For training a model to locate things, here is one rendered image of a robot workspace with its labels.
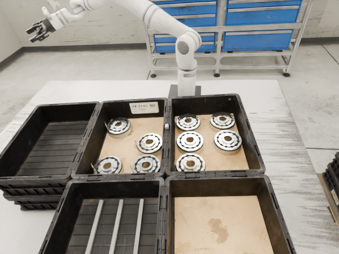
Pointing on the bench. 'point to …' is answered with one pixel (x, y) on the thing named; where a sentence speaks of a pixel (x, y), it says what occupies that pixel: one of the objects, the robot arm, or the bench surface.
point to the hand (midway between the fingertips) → (29, 36)
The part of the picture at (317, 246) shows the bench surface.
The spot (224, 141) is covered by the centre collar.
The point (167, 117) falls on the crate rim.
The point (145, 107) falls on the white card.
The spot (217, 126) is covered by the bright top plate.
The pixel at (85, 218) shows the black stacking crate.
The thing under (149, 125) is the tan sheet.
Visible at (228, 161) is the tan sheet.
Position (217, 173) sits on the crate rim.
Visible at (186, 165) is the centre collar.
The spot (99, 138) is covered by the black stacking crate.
